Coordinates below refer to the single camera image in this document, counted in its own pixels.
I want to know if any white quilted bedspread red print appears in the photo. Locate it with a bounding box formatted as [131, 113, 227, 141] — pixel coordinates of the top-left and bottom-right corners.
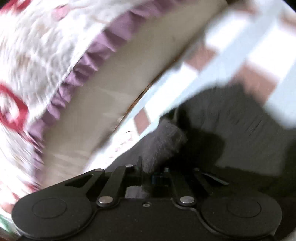
[0, 0, 167, 209]

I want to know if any beige bed base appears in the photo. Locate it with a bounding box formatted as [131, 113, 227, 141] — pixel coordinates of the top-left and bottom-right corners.
[35, 0, 229, 193]

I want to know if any checkered floor mat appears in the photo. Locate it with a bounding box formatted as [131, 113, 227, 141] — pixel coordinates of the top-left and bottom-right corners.
[85, 0, 296, 169]

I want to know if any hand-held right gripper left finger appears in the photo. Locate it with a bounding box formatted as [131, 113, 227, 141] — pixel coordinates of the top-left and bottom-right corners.
[65, 158, 142, 207]

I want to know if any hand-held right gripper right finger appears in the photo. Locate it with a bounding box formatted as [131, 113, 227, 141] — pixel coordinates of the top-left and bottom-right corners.
[153, 167, 229, 207]

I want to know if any dark grey garment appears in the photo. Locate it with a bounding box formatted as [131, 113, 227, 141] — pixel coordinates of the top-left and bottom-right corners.
[109, 83, 296, 241]

